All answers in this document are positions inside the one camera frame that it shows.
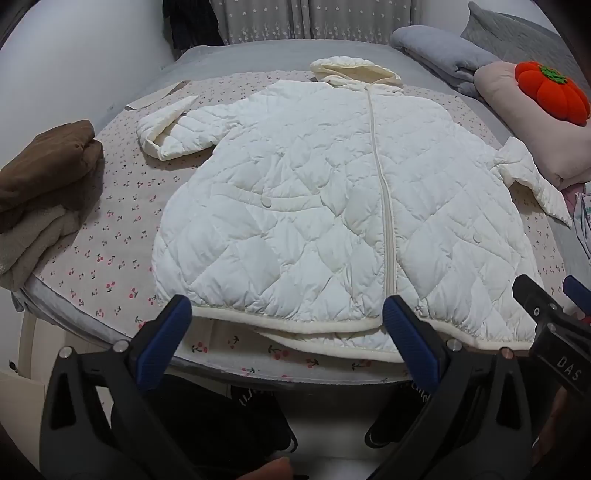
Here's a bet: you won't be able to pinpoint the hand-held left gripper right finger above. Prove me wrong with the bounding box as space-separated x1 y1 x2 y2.
369 295 536 480

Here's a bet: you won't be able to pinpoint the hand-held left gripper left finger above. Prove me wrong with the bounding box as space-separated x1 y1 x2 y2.
39 294 200 480

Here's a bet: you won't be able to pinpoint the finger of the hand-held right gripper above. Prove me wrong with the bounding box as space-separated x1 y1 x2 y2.
512 274 566 330
562 275 591 319

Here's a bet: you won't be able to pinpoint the white quilted hooded jacket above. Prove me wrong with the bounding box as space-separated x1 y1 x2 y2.
136 55 573 363

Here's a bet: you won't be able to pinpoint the dark hanging clothes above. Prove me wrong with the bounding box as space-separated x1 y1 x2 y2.
161 0 225 51

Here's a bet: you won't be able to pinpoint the person's left hand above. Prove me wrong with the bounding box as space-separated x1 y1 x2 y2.
252 456 294 480

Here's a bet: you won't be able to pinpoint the pink patterned cloth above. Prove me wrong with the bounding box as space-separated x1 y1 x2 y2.
561 182 591 268

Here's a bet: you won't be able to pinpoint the cherry print bed mat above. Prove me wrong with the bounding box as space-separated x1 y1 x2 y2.
28 69 568 385

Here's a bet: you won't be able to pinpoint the beige fleece garment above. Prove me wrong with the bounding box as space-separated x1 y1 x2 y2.
0 203 86 291

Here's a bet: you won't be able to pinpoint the pink folded quilt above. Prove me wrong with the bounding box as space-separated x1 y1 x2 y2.
475 62 591 190

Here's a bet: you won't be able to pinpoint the orange pumpkin plush cushion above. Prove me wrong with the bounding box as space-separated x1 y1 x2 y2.
514 61 591 126

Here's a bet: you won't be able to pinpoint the brown folded jacket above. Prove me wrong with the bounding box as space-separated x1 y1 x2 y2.
0 119 105 234

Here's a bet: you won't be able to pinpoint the grey quilted pillow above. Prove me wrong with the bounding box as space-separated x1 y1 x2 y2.
459 1 591 100

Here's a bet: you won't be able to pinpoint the grey folded blanket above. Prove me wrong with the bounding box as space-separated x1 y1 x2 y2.
390 25 502 97

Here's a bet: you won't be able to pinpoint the grey bed sheet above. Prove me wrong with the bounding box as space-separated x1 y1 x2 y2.
9 39 591 386

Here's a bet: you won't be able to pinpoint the grey star print curtain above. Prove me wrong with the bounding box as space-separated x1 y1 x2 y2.
208 0 432 46

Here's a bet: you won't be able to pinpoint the white bed frame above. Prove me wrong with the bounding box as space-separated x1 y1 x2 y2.
0 314 47 462

